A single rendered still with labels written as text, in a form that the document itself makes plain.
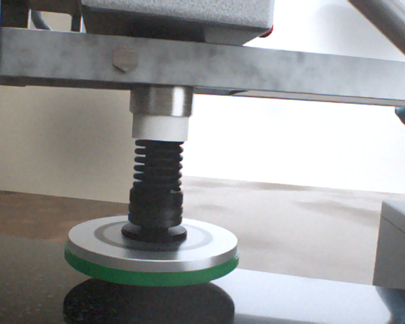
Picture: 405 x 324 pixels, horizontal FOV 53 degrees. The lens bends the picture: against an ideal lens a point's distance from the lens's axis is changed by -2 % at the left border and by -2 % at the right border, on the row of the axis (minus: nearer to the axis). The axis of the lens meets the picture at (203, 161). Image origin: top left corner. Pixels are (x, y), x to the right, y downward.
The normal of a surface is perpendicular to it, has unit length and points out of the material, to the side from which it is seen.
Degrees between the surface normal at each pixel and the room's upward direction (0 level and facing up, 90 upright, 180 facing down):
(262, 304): 0
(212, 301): 0
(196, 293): 0
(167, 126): 90
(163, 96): 90
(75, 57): 90
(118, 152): 90
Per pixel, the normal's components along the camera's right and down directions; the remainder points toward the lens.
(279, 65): 0.22, 0.10
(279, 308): 0.07, -0.99
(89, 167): -0.15, 0.07
